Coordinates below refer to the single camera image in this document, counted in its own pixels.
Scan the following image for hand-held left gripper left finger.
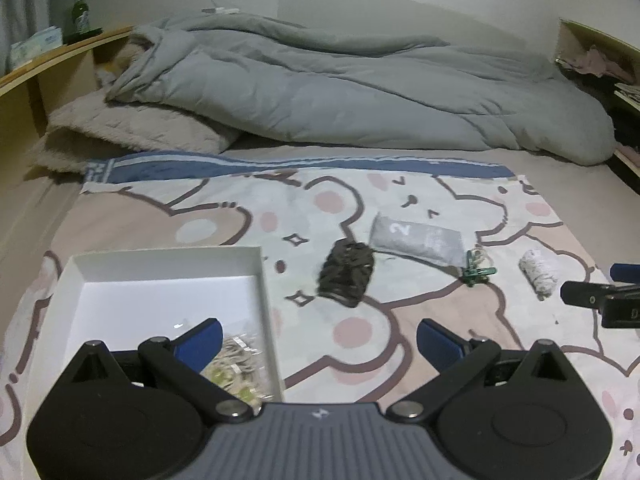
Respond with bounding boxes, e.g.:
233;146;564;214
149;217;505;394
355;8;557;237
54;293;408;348
67;317;254;422

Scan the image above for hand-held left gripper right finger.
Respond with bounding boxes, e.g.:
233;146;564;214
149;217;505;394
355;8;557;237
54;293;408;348
386;318;576;422

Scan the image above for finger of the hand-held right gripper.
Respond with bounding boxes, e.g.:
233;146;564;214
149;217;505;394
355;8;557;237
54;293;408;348
610;263;640;284
560;281;640;329

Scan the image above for white cardboard box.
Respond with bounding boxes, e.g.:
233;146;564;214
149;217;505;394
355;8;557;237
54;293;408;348
37;246;286;407

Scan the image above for white rolled cloth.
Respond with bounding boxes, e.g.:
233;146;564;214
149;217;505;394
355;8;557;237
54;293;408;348
518;250;560;301

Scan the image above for green clip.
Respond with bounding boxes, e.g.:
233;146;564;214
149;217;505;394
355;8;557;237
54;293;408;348
460;251;497;286

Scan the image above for beige bed sheet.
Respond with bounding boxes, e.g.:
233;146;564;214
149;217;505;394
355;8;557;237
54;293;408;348
0;145;640;341

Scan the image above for grey fabric pouch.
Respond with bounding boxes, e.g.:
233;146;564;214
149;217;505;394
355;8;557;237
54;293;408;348
370;212;464;267

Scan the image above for bear printed blanket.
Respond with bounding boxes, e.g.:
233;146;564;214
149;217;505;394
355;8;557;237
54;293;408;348
0;151;640;480

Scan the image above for pink clothes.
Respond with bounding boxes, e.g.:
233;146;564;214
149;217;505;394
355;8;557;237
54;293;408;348
557;45;640;79

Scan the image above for beige fuzzy pillow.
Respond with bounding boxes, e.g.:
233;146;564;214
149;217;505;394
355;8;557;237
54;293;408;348
32;91;246;174

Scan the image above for wooden side shelf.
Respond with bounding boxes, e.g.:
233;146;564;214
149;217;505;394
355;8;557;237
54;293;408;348
554;19;640;192

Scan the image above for grey duvet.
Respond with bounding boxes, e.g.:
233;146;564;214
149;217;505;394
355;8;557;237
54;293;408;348
105;14;616;167

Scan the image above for brown plush toy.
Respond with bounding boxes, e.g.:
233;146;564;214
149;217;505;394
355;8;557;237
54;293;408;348
95;42;137;83

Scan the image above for wooden headboard shelf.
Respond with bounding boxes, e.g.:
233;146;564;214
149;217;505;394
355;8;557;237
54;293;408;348
0;25;136;166

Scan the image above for black tray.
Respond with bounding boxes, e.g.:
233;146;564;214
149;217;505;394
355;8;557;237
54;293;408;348
62;27;104;46

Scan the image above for white headboard panel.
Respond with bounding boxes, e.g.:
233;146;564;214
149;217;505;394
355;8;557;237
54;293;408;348
277;0;527;44

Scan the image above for tissue box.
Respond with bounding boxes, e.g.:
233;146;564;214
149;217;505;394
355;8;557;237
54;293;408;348
10;26;64;67

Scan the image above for green glass bottle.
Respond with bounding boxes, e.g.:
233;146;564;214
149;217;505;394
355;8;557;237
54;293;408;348
71;0;91;37

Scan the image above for grey curtain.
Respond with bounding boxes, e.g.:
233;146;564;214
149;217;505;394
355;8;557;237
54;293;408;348
0;0;54;79

